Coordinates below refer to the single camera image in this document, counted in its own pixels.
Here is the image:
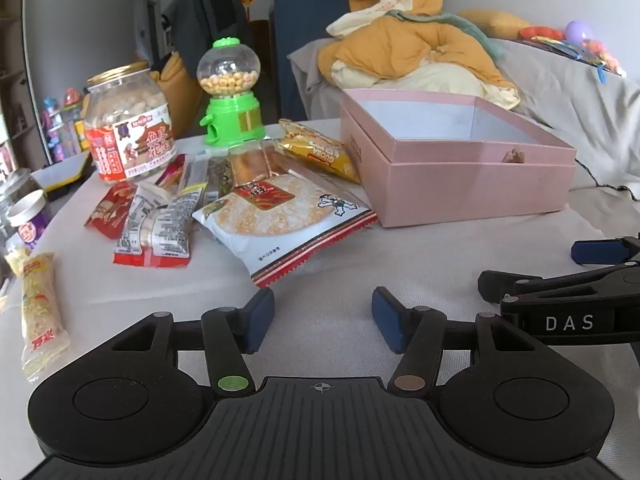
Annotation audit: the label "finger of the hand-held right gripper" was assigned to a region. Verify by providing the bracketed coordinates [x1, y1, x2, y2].
[477, 261, 640, 304]
[571, 234, 640, 266]

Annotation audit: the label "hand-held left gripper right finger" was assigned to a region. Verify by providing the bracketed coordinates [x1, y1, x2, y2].
[371, 286, 546, 396]

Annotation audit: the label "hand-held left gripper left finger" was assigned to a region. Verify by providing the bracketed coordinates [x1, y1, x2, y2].
[107, 287, 277, 396]

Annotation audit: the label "round rice cracker packet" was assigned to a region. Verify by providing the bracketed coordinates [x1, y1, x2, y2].
[192, 172, 379, 288]

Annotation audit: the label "white red-edged cracker packet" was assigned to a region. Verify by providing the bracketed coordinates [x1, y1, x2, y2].
[114, 185, 161, 267]
[147, 195, 193, 260]

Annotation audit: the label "pink cardboard box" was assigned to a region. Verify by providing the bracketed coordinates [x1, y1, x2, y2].
[340, 88, 577, 228]

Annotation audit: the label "dark snack bar packet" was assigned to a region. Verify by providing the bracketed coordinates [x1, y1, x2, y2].
[202, 156, 236, 206]

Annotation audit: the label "clear orange bread packet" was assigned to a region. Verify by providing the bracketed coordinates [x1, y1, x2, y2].
[230, 145, 296, 186]

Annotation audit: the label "pale strip snack packet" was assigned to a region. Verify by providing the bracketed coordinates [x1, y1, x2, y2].
[177, 157, 208, 206]

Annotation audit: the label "grey sofa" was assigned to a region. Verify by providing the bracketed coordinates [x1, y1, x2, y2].
[287, 35, 640, 191]

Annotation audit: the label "red sausage snack packet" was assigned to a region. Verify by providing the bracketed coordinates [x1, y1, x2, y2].
[155, 154, 188, 193]

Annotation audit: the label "small red snack packet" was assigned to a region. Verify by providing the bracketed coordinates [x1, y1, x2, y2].
[85, 182, 138, 240]

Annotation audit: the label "colourful toys pile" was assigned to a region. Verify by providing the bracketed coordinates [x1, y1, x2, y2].
[517, 24, 626, 78]

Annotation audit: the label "green gumball machine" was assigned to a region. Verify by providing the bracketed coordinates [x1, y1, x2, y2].
[196, 37, 267, 148]

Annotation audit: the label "yellow noodle snack packet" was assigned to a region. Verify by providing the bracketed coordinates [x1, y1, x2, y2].
[5, 246, 71, 378]

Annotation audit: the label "purple ball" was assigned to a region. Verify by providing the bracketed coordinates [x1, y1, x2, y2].
[565, 20, 593, 43]

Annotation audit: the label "red label peanut jar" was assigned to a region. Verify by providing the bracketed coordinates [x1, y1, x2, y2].
[82, 61, 179, 183]

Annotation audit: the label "orange bean bag chair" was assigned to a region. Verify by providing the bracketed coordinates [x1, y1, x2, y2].
[150, 52, 206, 138]

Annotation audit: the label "purple can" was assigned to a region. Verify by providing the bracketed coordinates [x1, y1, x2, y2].
[6, 190, 53, 253]

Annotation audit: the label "yellow and white tray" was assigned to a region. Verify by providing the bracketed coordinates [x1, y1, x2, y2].
[30, 152, 93, 193]

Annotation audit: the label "yellow pillow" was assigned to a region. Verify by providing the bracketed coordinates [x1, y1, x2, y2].
[457, 9, 533, 41]

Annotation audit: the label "teal cloth strip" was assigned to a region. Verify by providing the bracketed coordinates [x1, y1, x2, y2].
[385, 7, 506, 61]

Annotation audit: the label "colourful toy bottles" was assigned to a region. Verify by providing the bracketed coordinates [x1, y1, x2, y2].
[42, 87, 91, 163]

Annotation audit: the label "orange and cream blanket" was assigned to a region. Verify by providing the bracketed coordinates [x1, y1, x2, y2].
[317, 0, 521, 111]

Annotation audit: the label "dark hanging jacket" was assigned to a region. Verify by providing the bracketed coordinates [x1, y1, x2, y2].
[162, 0, 248, 91]

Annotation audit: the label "dark blue cabinet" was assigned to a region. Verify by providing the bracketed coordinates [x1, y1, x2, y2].
[272, 0, 351, 121]

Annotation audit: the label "wooden shelf unit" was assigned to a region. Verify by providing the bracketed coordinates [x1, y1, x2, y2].
[0, 0, 31, 171]

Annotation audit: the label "black cable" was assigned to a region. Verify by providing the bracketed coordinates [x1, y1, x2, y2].
[575, 157, 640, 193]

